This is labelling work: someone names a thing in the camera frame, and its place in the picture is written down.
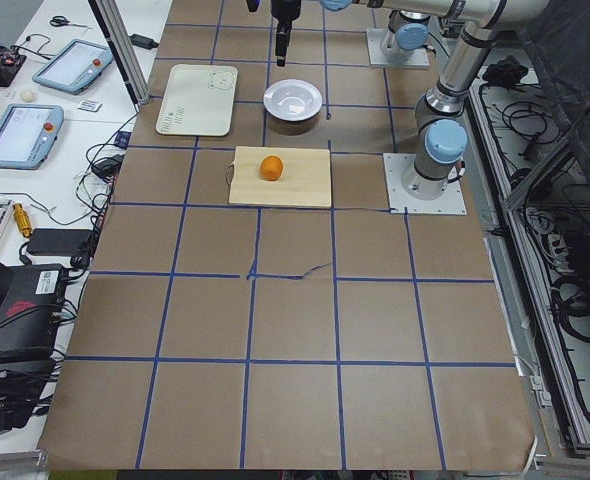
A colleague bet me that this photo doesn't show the near teach pendant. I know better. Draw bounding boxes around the near teach pendant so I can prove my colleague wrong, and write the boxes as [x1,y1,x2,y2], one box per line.
[0,104,64,170]

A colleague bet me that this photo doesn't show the aluminium frame post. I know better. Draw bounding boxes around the aluminium frame post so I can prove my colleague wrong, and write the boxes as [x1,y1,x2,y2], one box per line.
[88,0,150,106]

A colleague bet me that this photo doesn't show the black scissors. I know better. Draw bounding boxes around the black scissors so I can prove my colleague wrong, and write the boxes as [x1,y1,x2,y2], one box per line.
[49,15,70,28]

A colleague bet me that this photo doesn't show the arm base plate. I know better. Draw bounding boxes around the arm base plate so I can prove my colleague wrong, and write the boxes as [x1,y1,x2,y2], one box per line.
[366,24,430,69]
[383,153,467,215]

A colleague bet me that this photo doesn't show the small white ball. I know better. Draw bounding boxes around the small white ball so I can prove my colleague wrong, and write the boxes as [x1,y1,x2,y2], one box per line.
[20,90,36,103]

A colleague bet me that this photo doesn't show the wooden cutting board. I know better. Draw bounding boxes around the wooden cutting board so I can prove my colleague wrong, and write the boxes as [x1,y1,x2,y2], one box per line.
[228,146,332,208]

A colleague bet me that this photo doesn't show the orange fruit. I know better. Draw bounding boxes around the orange fruit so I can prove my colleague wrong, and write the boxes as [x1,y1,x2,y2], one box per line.
[259,155,284,181]

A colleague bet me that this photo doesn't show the brown paper table cover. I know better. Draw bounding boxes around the brown paper table cover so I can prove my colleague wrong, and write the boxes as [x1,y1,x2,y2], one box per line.
[40,1,534,473]

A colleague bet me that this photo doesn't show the small printed card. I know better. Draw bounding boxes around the small printed card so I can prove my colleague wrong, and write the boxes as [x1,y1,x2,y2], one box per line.
[78,100,102,112]

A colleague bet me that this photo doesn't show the black cable bundle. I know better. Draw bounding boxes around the black cable bundle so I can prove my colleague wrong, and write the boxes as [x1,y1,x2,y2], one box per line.
[549,269,590,346]

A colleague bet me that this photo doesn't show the gold cylindrical tool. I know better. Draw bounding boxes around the gold cylindrical tool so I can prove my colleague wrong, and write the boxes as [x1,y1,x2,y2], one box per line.
[13,203,33,238]

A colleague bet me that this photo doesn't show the cream bear tray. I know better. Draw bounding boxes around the cream bear tray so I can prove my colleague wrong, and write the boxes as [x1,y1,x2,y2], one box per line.
[155,64,238,137]

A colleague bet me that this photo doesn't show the teach pendant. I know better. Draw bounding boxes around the teach pendant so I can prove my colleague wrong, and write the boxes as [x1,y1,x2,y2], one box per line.
[32,39,113,94]
[0,104,64,170]

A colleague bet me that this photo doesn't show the far teach pendant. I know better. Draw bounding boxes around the far teach pendant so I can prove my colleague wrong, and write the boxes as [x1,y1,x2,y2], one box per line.
[32,39,113,94]

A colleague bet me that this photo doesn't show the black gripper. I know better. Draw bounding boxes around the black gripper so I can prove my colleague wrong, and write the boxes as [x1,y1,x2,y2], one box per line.
[271,0,302,67]

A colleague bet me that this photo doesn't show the white round plate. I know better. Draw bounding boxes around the white round plate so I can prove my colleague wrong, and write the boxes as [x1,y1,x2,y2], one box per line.
[263,79,323,122]

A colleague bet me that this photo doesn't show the black power brick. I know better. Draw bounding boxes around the black power brick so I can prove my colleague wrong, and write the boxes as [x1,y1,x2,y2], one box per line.
[27,228,91,256]

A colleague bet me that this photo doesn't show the black power adapter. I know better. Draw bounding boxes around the black power adapter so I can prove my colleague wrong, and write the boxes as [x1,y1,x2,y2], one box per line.
[129,33,159,50]

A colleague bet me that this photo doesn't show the black electronics box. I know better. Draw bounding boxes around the black electronics box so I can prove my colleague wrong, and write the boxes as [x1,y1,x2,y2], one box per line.
[0,263,71,364]

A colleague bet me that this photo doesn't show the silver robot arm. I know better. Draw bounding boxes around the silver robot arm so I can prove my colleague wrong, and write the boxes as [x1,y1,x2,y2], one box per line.
[380,10,430,55]
[364,1,548,200]

